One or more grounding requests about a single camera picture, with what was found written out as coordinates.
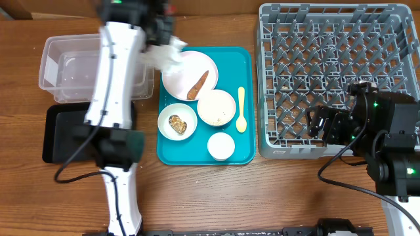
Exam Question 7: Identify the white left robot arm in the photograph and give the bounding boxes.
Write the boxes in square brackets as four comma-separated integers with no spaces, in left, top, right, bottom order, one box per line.
[69,1,174,235]

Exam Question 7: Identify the yellow plastic spoon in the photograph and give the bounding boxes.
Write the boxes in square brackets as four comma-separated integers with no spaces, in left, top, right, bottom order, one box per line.
[236,87,247,133]

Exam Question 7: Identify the white bowl with food scraps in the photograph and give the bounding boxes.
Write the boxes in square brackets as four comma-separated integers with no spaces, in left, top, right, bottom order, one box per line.
[157,103,198,141]

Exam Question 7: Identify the white plastic cup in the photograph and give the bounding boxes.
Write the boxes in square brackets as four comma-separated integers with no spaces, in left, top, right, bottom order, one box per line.
[207,132,236,161]

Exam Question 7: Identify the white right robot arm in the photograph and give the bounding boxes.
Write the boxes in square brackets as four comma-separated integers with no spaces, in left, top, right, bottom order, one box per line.
[305,81,419,235]

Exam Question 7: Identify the black food waste tray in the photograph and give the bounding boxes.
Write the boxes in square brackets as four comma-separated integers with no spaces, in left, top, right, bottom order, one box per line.
[42,102,144,163]

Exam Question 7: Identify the black rail at table edge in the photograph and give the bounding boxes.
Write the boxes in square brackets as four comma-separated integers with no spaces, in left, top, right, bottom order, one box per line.
[81,218,375,236]

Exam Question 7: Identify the teal plastic tray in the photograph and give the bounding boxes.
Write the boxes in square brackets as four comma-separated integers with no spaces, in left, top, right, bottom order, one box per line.
[156,47,256,166]

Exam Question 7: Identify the pink round plate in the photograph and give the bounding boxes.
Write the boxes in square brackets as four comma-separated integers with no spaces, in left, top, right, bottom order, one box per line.
[162,50,219,102]

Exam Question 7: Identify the grey plastic dish rack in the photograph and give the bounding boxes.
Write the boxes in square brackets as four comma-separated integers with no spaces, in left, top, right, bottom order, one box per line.
[256,3,419,159]

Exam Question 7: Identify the brown food scraps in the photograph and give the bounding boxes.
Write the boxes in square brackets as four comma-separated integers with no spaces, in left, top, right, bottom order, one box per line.
[169,115,188,135]

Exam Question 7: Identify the pink bowl with rice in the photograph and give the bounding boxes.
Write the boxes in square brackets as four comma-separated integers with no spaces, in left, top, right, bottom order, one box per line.
[197,89,236,127]

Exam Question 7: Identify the orange carrot piece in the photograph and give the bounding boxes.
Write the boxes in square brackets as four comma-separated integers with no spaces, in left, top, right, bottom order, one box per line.
[187,70,209,100]

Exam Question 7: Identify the clear plastic waste bin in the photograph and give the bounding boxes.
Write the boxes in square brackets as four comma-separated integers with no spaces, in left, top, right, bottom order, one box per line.
[38,34,155,104]

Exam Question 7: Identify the white paper napkin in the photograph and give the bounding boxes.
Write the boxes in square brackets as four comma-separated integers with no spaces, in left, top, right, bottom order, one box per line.
[138,36,188,74]

